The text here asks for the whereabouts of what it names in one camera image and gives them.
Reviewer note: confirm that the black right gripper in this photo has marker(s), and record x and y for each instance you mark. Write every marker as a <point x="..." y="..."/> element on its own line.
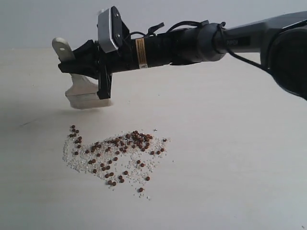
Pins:
<point x="105" y="57"/>

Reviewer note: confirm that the wooden paint brush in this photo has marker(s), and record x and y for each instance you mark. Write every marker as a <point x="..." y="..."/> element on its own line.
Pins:
<point x="83" y="93"/>

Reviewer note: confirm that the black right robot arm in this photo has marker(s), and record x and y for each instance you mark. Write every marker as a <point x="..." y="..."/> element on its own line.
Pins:
<point x="277" y="45"/>

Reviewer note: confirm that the pile of grains and pellets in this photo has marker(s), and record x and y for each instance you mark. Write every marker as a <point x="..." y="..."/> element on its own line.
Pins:
<point x="127" y="158"/>

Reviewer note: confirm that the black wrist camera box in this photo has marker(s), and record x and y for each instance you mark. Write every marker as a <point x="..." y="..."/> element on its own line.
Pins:
<point x="110" y="30"/>

